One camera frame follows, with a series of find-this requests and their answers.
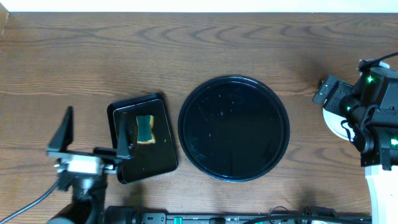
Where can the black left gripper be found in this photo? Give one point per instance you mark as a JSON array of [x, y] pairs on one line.
[[88, 154]]

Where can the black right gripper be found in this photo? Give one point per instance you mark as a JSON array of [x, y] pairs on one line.
[[328, 92]]

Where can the green plate with stain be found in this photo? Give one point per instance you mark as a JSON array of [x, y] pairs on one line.
[[338, 125]]

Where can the green and yellow sponge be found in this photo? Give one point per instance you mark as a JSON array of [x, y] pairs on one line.
[[145, 126]]

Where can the black rectangular tray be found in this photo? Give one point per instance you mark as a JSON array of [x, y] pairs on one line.
[[147, 159]]

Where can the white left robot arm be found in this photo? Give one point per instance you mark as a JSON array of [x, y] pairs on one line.
[[86, 207]]

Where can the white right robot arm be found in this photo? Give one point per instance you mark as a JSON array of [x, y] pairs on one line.
[[365, 114]]

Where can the black round tray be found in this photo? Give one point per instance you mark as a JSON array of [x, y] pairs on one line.
[[234, 128]]

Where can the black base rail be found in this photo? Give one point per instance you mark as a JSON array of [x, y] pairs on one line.
[[277, 215]]

